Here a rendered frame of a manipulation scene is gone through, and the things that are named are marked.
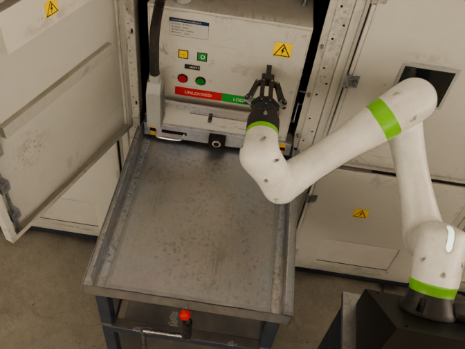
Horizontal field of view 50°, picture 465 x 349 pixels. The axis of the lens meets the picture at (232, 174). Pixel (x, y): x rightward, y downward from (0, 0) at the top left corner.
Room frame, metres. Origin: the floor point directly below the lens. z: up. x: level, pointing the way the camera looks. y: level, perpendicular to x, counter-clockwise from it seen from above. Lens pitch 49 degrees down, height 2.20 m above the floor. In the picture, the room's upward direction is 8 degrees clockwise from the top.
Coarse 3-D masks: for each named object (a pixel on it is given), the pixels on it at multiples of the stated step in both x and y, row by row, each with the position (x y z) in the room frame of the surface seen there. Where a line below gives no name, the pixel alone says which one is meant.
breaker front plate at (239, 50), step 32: (160, 32) 1.32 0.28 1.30; (224, 32) 1.31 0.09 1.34; (256, 32) 1.31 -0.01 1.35; (288, 32) 1.31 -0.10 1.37; (160, 64) 1.32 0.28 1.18; (192, 64) 1.31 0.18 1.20; (224, 64) 1.31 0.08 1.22; (256, 64) 1.31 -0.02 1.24; (288, 64) 1.31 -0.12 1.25; (256, 96) 1.31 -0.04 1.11; (288, 96) 1.31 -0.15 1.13; (224, 128) 1.31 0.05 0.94
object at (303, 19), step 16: (192, 0) 1.37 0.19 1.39; (208, 0) 1.39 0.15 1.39; (224, 0) 1.40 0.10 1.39; (240, 0) 1.41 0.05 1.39; (256, 0) 1.43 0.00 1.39; (272, 0) 1.44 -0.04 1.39; (288, 0) 1.45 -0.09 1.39; (224, 16) 1.31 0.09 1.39; (240, 16) 1.32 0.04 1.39; (256, 16) 1.34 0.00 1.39; (272, 16) 1.35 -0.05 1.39; (288, 16) 1.36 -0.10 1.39; (304, 16) 1.38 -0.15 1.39; (288, 128) 1.31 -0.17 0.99
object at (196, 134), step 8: (152, 128) 1.30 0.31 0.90; (168, 128) 1.30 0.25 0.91; (176, 128) 1.30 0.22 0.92; (184, 128) 1.30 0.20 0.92; (192, 128) 1.31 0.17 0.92; (200, 128) 1.31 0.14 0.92; (168, 136) 1.30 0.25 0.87; (176, 136) 1.30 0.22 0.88; (184, 136) 1.30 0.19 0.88; (192, 136) 1.30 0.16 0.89; (200, 136) 1.30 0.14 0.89; (208, 136) 1.30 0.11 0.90; (232, 136) 1.30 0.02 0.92; (240, 136) 1.30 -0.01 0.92; (288, 136) 1.34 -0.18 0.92; (232, 144) 1.30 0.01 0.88; (240, 144) 1.30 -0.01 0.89; (288, 144) 1.30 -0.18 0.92; (288, 152) 1.30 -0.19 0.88
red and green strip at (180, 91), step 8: (176, 88) 1.31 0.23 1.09; (184, 88) 1.31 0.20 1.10; (192, 96) 1.31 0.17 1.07; (200, 96) 1.31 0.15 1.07; (208, 96) 1.31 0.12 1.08; (216, 96) 1.31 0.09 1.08; (224, 96) 1.31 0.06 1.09; (232, 96) 1.31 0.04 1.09; (240, 96) 1.31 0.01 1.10; (248, 104) 1.31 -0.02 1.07
